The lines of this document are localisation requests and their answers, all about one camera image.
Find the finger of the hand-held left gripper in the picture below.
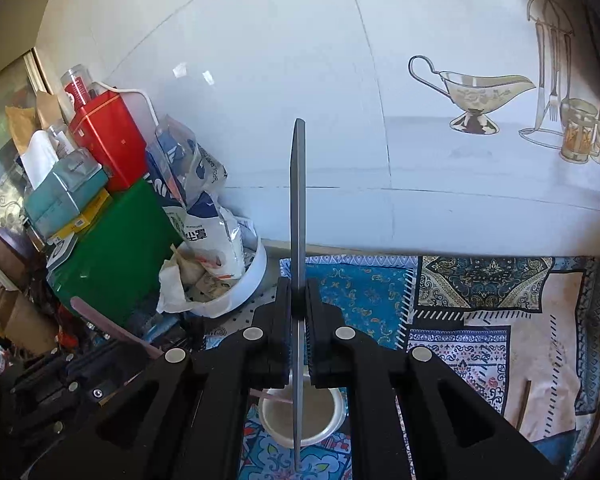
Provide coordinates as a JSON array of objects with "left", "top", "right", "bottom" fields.
[
  {"left": 11, "top": 352, "right": 81, "bottom": 397},
  {"left": 64, "top": 339, "right": 157, "bottom": 404}
]

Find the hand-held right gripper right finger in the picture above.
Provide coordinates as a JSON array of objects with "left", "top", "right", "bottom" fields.
[{"left": 306, "top": 279, "right": 567, "bottom": 480}]

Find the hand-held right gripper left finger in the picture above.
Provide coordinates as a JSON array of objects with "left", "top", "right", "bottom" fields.
[{"left": 27, "top": 278, "right": 294, "bottom": 480}]

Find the pink chopstick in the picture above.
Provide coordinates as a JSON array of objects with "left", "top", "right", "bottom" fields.
[{"left": 71, "top": 296, "right": 164, "bottom": 359}]

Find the white cup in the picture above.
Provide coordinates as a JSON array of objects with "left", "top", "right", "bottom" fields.
[{"left": 259, "top": 384, "right": 344, "bottom": 449}]

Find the brown chopstick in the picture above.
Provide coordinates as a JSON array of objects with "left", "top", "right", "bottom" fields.
[{"left": 516, "top": 379, "right": 532, "bottom": 429}]

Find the white round tub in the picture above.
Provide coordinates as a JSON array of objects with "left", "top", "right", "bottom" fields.
[{"left": 186, "top": 216, "right": 269, "bottom": 319}]

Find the cardboard box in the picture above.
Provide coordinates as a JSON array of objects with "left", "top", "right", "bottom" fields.
[{"left": 0, "top": 280, "right": 57, "bottom": 357}]

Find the white printed plastic bag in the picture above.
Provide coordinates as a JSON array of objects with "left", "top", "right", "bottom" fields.
[{"left": 161, "top": 191, "right": 247, "bottom": 282}]

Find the green box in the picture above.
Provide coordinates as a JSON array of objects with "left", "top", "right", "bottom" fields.
[{"left": 46, "top": 179, "right": 187, "bottom": 327}]

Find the crumpled white paper bag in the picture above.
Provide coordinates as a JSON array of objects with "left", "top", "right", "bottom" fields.
[{"left": 156, "top": 244, "right": 207, "bottom": 314}]

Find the yellow box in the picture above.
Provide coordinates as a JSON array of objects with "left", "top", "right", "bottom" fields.
[{"left": 46, "top": 187, "right": 114, "bottom": 242}]

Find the patterned tablecloth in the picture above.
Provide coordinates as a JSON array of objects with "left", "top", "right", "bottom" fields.
[{"left": 205, "top": 254, "right": 600, "bottom": 480}]

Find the teal tissue box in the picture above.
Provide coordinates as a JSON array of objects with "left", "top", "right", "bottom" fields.
[{"left": 19, "top": 130, "right": 110, "bottom": 239}]

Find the blue and white plastic bag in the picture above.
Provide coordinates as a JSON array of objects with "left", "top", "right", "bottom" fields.
[{"left": 144, "top": 114, "right": 229, "bottom": 212}]

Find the glass cabinet door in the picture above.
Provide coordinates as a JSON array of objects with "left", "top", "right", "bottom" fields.
[{"left": 0, "top": 49, "right": 47, "bottom": 288}]

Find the red tin box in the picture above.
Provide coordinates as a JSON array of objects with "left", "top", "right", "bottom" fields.
[{"left": 68, "top": 90, "right": 149, "bottom": 194}]

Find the brown paper bag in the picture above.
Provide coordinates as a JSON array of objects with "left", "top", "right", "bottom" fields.
[{"left": 5, "top": 89, "right": 62, "bottom": 142}]

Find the clear plastic jar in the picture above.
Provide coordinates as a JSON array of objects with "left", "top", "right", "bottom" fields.
[{"left": 60, "top": 63, "right": 99, "bottom": 112}]

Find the white cable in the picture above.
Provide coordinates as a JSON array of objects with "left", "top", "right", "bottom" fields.
[{"left": 99, "top": 84, "right": 159, "bottom": 127}]

